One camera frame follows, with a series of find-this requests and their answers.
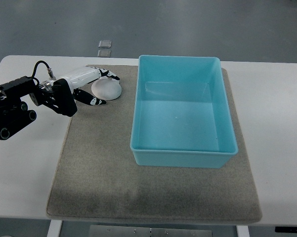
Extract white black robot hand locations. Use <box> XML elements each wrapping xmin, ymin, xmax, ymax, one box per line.
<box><xmin>61</xmin><ymin>65</ymin><xmax>120</xmax><ymax>106</ymax></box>

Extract white rabbit head toy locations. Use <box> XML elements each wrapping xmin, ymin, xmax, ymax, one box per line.
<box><xmin>91</xmin><ymin>77</ymin><xmax>122</xmax><ymax>101</ymax></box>

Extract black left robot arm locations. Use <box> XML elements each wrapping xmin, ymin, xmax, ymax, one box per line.
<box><xmin>0</xmin><ymin>60</ymin><xmax>53</xmax><ymax>140</ymax></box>

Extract blue plastic box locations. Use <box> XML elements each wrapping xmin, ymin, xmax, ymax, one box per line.
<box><xmin>130</xmin><ymin>55</ymin><xmax>238</xmax><ymax>168</ymax></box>

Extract lower floor socket plate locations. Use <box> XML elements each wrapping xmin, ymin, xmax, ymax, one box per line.
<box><xmin>97</xmin><ymin>49</ymin><xmax>111</xmax><ymax>57</ymax></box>

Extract floor socket plate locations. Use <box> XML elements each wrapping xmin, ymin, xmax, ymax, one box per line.
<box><xmin>98</xmin><ymin>40</ymin><xmax>112</xmax><ymax>48</ymax></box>
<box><xmin>97</xmin><ymin>49</ymin><xmax>111</xmax><ymax>57</ymax></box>

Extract upper floor socket plate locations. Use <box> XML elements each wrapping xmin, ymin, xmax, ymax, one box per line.
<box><xmin>98</xmin><ymin>40</ymin><xmax>112</xmax><ymax>48</ymax></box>

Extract grey felt mat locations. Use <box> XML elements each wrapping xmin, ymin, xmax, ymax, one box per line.
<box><xmin>46</xmin><ymin>66</ymin><xmax>262</xmax><ymax>225</ymax></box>

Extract white left table leg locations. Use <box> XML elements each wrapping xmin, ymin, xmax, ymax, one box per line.
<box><xmin>47</xmin><ymin>220</ymin><xmax>62</xmax><ymax>237</ymax></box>

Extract white table leg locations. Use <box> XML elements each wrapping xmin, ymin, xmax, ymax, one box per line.
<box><xmin>47</xmin><ymin>220</ymin><xmax>62</xmax><ymax>237</ymax></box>
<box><xmin>236</xmin><ymin>225</ymin><xmax>250</xmax><ymax>237</ymax></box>

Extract white right table leg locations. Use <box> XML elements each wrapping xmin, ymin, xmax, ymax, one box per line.
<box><xmin>236</xmin><ymin>225</ymin><xmax>250</xmax><ymax>237</ymax></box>

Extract black table control panel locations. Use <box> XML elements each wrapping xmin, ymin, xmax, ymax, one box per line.
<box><xmin>275</xmin><ymin>226</ymin><xmax>297</xmax><ymax>234</ymax></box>

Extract metal table base plate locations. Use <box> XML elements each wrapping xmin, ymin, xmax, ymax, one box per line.
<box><xmin>88</xmin><ymin>225</ymin><xmax>213</xmax><ymax>237</ymax></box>

